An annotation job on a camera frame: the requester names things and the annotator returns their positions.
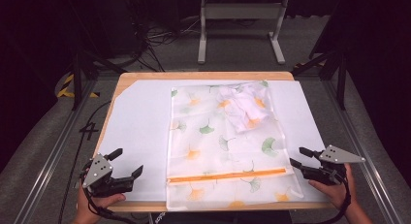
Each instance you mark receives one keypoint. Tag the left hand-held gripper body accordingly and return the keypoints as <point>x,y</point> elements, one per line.
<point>97,172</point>

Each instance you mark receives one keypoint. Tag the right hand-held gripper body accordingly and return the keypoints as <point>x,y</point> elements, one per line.
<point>336,156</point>

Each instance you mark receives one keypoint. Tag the leaf-print mesh laundry bag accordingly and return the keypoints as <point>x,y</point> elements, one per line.
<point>210,146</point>

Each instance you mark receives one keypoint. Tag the person's left hand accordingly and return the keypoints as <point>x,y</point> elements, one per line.
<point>88,206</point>

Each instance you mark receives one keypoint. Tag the person's right hand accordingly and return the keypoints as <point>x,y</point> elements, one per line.
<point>339,193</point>

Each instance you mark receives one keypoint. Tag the black floor tape mark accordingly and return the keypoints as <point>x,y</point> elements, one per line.
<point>88,130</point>

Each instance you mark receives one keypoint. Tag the white table sheet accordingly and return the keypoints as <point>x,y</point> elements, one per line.
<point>139,120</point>

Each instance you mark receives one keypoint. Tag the black metal stand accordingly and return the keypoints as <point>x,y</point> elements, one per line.
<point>77,80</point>
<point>341,85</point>

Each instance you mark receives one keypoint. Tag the white crumpled garment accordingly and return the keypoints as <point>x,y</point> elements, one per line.
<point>242,109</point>

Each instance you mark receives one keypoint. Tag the yellow black hazard tape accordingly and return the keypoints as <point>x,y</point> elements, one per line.
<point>66,85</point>

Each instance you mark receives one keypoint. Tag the person's dark clothing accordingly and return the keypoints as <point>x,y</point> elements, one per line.
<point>226,218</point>

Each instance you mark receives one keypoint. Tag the wooden table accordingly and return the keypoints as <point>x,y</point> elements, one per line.
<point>194,76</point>

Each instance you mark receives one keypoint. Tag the white metal stand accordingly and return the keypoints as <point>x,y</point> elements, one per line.
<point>242,11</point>

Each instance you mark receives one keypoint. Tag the aluminium floor rail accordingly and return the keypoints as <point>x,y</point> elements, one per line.
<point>48,159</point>
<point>365,143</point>

